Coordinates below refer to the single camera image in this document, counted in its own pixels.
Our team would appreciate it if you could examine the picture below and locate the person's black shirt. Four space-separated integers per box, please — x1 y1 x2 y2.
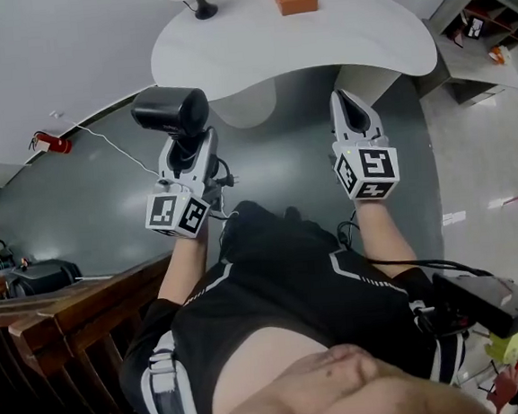
103 181 472 414

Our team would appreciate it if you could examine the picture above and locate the black white picture frame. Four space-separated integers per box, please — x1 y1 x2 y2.
461 14 487 43

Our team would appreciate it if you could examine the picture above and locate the white table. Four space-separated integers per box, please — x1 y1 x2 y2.
145 0 443 137

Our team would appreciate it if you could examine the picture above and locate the pink stick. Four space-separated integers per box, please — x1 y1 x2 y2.
487 190 518 209

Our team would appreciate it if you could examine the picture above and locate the person's left forearm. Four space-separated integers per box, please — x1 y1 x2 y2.
151 225 217 309

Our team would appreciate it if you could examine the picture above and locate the yellow-green stool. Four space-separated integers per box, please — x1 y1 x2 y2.
482 326 518 368

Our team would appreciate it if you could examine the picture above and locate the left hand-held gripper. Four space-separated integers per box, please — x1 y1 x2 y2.
137 126 228 244

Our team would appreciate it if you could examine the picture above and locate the black electronics box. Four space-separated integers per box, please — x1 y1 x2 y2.
430 264 518 346

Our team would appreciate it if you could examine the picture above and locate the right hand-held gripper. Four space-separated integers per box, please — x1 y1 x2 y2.
322 84 403 205

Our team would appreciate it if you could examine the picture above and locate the black hair dryer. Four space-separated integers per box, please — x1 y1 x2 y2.
129 80 241 198

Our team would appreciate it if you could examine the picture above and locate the black case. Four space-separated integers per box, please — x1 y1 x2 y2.
4 256 84 299

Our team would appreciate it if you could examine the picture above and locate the person's right forearm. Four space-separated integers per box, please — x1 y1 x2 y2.
352 192 420 280

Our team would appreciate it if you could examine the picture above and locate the red fire extinguisher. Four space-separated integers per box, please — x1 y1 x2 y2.
26 127 75 159

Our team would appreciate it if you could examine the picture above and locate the black cable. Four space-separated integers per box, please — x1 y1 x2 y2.
335 206 494 291

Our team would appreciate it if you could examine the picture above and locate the grey shelf unit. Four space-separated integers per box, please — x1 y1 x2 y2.
419 0 518 108

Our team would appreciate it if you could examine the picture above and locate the black round stand base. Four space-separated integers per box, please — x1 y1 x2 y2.
181 0 221 23

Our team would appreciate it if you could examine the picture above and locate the red black hose reel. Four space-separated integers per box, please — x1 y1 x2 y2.
0 237 17 273

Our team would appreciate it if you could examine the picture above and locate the white cable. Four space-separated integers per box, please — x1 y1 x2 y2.
55 104 161 185

